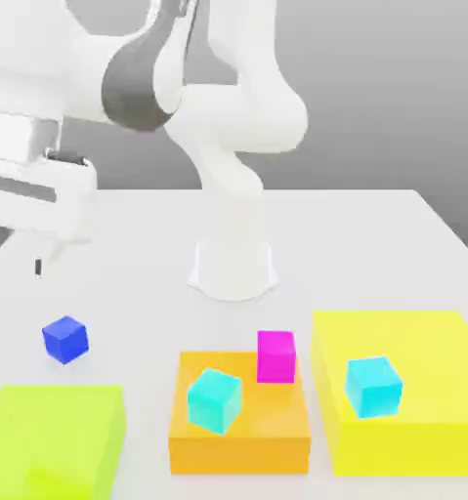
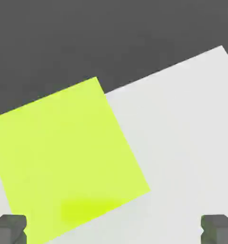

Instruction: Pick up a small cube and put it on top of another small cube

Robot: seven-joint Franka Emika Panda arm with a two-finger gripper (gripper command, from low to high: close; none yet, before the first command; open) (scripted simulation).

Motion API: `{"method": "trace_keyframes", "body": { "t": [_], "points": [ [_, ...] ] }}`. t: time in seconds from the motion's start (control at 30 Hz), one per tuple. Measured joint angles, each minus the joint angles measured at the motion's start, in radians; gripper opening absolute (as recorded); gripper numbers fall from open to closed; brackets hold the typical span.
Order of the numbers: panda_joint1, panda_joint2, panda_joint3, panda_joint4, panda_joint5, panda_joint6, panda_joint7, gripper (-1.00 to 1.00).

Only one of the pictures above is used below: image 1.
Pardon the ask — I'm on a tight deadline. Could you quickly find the large yellow box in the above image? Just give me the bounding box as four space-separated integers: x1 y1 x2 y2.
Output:
310 310 468 478

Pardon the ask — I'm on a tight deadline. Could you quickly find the small magenta cube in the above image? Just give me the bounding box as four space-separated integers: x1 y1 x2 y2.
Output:
256 330 297 385

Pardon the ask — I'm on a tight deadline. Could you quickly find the small blue cube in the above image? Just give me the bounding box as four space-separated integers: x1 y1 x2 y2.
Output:
41 314 90 365

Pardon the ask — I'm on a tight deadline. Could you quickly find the small turquoise cube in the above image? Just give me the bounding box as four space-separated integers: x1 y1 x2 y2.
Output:
187 366 243 436

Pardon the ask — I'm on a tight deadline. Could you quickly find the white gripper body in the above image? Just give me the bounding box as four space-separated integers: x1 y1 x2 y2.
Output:
0 156 99 244

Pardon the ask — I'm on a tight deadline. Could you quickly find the small cyan cube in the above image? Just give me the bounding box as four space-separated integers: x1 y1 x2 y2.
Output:
344 355 404 420

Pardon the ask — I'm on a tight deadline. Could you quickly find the large orange box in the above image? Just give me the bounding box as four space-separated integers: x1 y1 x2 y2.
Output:
167 351 312 476

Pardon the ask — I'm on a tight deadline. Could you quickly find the large lime green box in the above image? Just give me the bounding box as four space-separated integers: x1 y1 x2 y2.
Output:
0 384 127 500

